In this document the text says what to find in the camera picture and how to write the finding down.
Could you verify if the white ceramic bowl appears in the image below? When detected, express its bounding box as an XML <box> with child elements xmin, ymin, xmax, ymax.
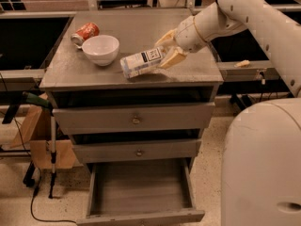
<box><xmin>82</xmin><ymin>35</ymin><xmax>119</xmax><ymax>66</ymax></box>

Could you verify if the green handled grabber stick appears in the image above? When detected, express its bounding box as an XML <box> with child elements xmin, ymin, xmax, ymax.
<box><xmin>22</xmin><ymin>91</ymin><xmax>58</xmax><ymax>200</ymax></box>

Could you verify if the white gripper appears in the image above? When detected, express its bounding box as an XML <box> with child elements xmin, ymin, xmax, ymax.
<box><xmin>154</xmin><ymin>16</ymin><xmax>206</xmax><ymax>69</ymax></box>

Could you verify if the blue plastic bottle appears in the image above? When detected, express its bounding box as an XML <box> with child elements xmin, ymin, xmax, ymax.
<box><xmin>120</xmin><ymin>46</ymin><xmax>166</xmax><ymax>78</ymax></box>

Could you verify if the grey top drawer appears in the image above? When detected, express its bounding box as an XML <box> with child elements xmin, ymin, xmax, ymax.
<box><xmin>53</xmin><ymin>103</ymin><xmax>214</xmax><ymax>135</ymax></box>

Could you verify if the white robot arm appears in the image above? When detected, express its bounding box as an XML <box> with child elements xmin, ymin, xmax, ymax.
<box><xmin>158</xmin><ymin>0</ymin><xmax>301</xmax><ymax>226</ymax></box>

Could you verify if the grey metal rail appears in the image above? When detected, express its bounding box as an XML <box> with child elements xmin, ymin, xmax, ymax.
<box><xmin>217</xmin><ymin>60</ymin><xmax>279</xmax><ymax>82</ymax></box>

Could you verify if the black wheeled stand leg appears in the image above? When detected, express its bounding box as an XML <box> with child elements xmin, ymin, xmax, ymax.
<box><xmin>230</xmin><ymin>94</ymin><xmax>253</xmax><ymax>111</ymax></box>

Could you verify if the grey middle drawer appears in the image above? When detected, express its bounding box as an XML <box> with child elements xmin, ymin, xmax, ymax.
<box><xmin>73</xmin><ymin>139</ymin><xmax>201</xmax><ymax>164</ymax></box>

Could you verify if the brown cardboard box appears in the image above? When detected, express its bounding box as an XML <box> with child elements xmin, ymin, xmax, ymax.
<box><xmin>10</xmin><ymin>105</ymin><xmax>76</xmax><ymax>170</ymax></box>

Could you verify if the red soda can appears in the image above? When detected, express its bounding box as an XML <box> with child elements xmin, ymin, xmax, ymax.
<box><xmin>71</xmin><ymin>23</ymin><xmax>100</xmax><ymax>48</ymax></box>

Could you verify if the small yellow foam piece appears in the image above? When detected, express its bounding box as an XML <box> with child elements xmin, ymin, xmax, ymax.
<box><xmin>234</xmin><ymin>59</ymin><xmax>250</xmax><ymax>68</ymax></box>

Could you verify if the grey open bottom drawer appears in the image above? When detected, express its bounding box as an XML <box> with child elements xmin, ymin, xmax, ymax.
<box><xmin>76</xmin><ymin>158</ymin><xmax>204</xmax><ymax>226</ymax></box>

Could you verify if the black floor cable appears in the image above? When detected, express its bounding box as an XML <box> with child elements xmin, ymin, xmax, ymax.
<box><xmin>0</xmin><ymin>73</ymin><xmax>78</xmax><ymax>224</ymax></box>

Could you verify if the grey drawer cabinet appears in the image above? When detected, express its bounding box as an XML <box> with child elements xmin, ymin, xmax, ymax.
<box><xmin>40</xmin><ymin>8</ymin><xmax>224</xmax><ymax>174</ymax></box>

